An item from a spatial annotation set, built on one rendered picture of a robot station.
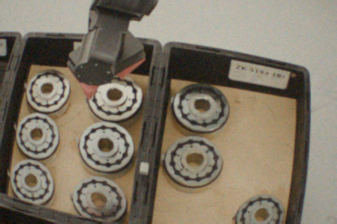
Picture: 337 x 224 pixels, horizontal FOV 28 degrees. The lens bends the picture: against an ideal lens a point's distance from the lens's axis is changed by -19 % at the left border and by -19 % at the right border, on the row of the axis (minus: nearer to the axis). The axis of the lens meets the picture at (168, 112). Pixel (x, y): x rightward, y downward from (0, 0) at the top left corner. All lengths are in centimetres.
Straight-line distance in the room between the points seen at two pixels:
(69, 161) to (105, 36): 45
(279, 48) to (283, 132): 34
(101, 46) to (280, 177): 56
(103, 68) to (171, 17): 78
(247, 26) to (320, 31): 22
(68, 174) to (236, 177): 31
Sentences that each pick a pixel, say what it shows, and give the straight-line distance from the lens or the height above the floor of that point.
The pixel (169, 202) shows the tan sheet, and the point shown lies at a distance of 141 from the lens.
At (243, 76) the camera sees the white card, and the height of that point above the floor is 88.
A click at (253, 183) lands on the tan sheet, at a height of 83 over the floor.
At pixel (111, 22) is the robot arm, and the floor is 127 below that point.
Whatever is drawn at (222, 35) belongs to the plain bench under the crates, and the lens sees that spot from 179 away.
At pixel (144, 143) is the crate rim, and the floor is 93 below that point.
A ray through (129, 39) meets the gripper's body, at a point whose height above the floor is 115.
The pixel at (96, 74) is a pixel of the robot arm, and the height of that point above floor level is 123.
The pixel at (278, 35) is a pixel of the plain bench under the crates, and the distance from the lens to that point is 183.
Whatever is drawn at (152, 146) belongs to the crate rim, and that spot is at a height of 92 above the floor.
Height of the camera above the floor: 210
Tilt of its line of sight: 57 degrees down
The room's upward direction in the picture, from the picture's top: 7 degrees clockwise
